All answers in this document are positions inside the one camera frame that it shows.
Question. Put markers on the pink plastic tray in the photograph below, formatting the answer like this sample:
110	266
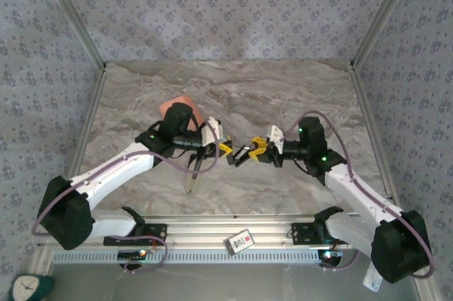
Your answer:
184	98

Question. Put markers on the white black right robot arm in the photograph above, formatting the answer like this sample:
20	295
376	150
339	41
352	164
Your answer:
354	191

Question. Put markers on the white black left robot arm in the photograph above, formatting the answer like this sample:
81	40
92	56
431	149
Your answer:
117	166

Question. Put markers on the white card with red mark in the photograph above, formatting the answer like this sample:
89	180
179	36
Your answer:
239	242

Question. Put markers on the small black circuit board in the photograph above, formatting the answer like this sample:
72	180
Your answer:
132	254
331	255

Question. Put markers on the grey metal panel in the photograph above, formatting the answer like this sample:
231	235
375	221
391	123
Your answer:
212	283

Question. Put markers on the dark green clock white face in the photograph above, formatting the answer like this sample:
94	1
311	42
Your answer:
24	287

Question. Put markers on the aluminium table edge rail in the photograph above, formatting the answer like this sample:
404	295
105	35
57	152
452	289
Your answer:
89	113
369	117

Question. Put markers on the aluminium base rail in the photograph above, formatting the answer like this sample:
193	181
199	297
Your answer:
212	226

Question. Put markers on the aluminium frame post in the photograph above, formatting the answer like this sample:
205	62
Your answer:
382	14
71	14

